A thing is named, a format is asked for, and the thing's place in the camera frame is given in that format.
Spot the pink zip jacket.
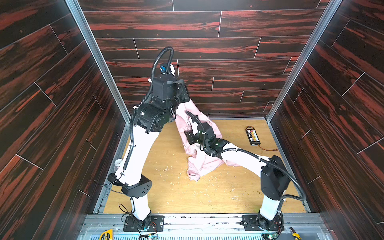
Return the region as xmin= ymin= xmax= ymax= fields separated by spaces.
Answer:
xmin=174 ymin=99 xmax=241 ymax=182

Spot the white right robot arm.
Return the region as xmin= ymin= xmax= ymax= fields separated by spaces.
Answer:
xmin=185 ymin=111 xmax=306 ymax=236

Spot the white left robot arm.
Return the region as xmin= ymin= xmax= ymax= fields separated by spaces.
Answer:
xmin=108 ymin=47 xmax=190 ymax=231

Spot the yellow tape measure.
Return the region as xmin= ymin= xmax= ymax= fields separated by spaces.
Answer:
xmin=99 ymin=229 xmax=114 ymax=240

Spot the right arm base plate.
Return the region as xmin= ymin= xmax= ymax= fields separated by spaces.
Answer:
xmin=240 ymin=214 xmax=284 ymax=232

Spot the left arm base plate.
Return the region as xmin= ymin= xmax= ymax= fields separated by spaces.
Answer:
xmin=123 ymin=215 xmax=165 ymax=232

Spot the aluminium corner post left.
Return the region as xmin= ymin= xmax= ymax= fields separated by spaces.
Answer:
xmin=64 ymin=0 xmax=133 ymax=124

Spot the aluminium corner post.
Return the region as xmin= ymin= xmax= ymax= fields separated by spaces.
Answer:
xmin=64 ymin=0 xmax=133 ymax=124
xmin=266 ymin=0 xmax=342 ymax=125

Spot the yellow handled tool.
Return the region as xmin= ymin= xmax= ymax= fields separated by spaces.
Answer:
xmin=289 ymin=227 xmax=302 ymax=240

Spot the aluminium front rail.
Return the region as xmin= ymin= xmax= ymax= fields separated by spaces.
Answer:
xmin=78 ymin=213 xmax=334 ymax=240

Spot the aluminium corner post right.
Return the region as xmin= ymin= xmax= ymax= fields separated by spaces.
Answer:
xmin=266 ymin=0 xmax=342 ymax=125

